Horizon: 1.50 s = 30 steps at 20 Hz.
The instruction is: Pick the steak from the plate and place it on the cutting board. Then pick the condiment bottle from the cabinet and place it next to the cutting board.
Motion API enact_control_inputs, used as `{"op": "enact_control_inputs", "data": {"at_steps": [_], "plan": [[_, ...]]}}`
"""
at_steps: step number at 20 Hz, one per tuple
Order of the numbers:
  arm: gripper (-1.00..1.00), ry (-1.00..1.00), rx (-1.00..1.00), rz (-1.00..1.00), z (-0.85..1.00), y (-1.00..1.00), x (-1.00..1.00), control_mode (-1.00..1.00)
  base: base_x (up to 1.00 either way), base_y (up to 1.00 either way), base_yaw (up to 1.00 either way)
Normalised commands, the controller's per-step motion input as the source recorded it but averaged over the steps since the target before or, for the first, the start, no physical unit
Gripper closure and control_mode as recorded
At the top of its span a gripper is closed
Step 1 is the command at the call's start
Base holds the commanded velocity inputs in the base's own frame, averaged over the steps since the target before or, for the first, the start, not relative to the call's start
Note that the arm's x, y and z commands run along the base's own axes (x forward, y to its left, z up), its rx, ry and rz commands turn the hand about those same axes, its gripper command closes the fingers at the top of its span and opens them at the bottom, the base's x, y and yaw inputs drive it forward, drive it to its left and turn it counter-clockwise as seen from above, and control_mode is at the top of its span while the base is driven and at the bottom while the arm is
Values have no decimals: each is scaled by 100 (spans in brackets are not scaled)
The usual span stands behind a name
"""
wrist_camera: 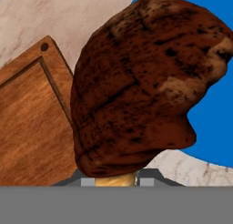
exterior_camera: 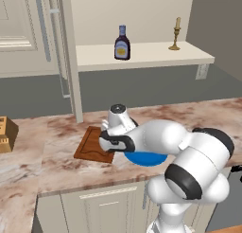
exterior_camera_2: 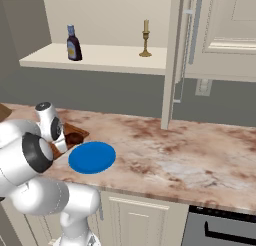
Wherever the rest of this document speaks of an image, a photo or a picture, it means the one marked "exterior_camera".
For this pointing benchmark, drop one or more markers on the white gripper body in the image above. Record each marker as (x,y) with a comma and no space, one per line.
(105,125)

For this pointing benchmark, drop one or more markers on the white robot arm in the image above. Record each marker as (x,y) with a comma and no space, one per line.
(195,154)

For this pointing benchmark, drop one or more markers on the brown wooden cutting board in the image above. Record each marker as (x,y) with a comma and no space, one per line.
(91,146)

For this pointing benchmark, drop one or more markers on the blue plate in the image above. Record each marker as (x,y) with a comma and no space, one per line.
(145,158)

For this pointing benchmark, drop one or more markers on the cream open cabinet door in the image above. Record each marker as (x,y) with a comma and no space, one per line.
(73,69)

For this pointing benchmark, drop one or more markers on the dark condiment bottle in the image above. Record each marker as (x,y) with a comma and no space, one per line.
(122,47)

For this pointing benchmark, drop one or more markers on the cream base cabinet door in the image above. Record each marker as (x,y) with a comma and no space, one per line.
(104,208)

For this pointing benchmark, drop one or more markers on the cream closed cabinet door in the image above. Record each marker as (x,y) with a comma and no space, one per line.
(19,28)

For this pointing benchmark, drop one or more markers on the wooden knife block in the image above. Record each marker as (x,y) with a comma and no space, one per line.
(7,134)

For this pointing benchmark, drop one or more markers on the brass candlestick with candle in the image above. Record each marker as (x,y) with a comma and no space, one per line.
(175,38)

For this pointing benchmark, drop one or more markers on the dark grey appliance front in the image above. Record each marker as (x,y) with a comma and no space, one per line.
(228,205)

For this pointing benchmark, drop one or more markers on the cream open wall cabinet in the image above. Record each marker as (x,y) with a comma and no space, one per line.
(148,55)

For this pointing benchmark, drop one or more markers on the white wall socket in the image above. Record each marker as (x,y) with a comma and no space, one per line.
(202,71)

